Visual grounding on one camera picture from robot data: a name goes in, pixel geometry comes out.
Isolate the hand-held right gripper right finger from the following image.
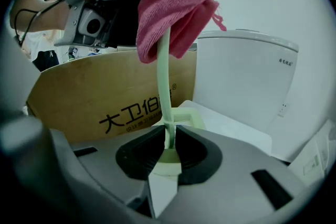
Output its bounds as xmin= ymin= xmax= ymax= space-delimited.
xmin=159 ymin=125 xmax=308 ymax=224

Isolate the person's left forearm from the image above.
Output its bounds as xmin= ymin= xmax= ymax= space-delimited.
xmin=9 ymin=0 xmax=72 ymax=34

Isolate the pink cloth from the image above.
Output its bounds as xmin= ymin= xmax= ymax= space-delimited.
xmin=136 ymin=0 xmax=228 ymax=65

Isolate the white toilet with closed lid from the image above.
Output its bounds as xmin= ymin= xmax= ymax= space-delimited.
xmin=178 ymin=29 xmax=300 ymax=164

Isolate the pale green toilet brush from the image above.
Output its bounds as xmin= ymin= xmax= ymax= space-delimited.
xmin=151 ymin=0 xmax=220 ymax=182

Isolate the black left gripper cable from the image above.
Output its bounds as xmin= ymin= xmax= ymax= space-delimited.
xmin=14 ymin=0 xmax=70 ymax=48

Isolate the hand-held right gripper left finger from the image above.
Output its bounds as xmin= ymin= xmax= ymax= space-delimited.
xmin=70 ymin=125 xmax=167 ymax=219

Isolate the large cardboard box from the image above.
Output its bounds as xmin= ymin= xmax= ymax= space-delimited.
xmin=26 ymin=42 xmax=198 ymax=144

